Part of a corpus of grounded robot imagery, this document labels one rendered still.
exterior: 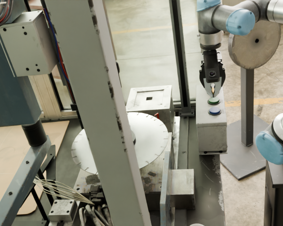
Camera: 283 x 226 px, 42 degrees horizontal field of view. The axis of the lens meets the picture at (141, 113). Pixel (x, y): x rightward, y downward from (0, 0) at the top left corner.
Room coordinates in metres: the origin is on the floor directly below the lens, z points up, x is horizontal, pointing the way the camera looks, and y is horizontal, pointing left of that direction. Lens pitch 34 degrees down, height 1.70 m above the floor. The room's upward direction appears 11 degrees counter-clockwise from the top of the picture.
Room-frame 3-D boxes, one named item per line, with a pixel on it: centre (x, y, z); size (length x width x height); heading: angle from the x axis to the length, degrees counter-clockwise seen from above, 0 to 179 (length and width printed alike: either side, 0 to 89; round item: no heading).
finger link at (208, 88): (1.14, -0.26, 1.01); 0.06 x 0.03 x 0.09; 167
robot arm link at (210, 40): (1.13, -0.27, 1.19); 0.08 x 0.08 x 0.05
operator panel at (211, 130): (1.19, -0.27, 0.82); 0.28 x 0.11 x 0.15; 167
